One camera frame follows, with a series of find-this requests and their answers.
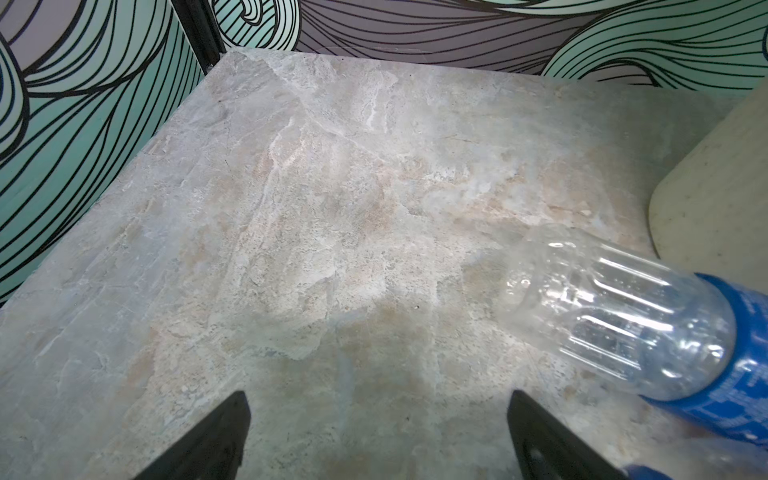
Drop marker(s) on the cream ribbed waste bin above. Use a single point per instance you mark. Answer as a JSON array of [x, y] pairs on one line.
[[709, 214]]

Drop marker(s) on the clear bottle blue Pocari label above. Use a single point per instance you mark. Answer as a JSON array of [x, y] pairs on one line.
[[693, 345]]

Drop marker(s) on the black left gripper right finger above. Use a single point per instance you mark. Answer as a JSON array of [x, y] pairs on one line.
[[546, 449]]

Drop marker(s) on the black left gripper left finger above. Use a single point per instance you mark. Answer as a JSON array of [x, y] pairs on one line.
[[212, 449]]

